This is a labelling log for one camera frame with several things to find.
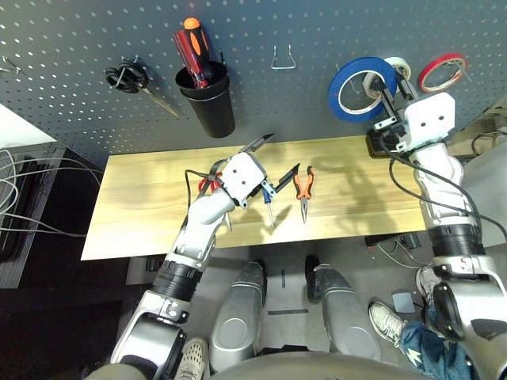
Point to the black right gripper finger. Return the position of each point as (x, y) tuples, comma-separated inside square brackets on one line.
[(407, 92), (389, 105)]

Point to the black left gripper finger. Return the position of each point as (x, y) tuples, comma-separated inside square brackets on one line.
[(259, 141), (287, 178)]

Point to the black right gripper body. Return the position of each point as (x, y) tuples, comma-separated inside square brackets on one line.
[(396, 135)]

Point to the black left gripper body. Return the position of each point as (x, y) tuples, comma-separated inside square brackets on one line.
[(255, 192)]

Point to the orange black needle nose pliers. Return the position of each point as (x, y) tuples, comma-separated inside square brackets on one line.
[(299, 188)]

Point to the blue tape roll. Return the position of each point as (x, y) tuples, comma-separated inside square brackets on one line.
[(336, 91)]

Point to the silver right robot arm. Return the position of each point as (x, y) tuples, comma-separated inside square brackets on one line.
[(439, 170)]

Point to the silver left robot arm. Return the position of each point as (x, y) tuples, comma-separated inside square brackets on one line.
[(206, 210)]

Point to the dark grey pegboard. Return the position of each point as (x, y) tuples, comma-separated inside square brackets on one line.
[(277, 99)]

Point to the red tape roll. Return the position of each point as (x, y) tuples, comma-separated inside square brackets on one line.
[(423, 77)]

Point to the black plastic tool case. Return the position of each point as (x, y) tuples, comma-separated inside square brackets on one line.
[(374, 150)]

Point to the white tape roll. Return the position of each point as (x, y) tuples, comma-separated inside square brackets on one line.
[(402, 64)]

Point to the black plastic tool cup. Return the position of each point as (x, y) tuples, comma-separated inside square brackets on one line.
[(210, 111)]

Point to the long black floor tape strip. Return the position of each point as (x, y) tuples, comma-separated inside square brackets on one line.
[(287, 312)]

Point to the silver left robot leg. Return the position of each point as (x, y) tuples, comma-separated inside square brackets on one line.
[(237, 316)]

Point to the silver robot leg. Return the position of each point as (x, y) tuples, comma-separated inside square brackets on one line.
[(237, 316), (344, 316)]

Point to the metal scissors peg hook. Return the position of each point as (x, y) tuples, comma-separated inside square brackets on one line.
[(136, 59)]

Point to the silver right robot leg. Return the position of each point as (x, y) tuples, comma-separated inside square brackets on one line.
[(344, 316)]

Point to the white sneaker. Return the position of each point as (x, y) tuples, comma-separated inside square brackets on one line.
[(386, 322), (425, 285)]

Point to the grey foot pedal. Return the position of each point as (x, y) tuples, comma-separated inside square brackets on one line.
[(402, 302)]

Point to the beige mesh shoe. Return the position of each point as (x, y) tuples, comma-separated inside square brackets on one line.
[(194, 358)]

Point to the grey robot torso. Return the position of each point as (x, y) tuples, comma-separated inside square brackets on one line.
[(317, 368)]

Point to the blue jeans leg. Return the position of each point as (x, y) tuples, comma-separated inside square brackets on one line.
[(431, 352)]

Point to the black equipment case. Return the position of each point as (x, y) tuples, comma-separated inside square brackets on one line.
[(39, 237)]

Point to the white flat panel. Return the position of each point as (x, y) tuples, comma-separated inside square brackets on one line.
[(20, 130)]

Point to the bare metal peg hook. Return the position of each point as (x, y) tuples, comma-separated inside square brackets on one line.
[(10, 65)]

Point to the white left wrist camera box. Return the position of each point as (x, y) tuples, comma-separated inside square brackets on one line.
[(241, 174)]

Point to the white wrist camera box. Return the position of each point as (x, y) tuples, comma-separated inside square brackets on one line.
[(241, 174), (429, 118)]

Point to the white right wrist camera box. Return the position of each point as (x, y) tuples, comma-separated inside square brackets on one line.
[(429, 118)]

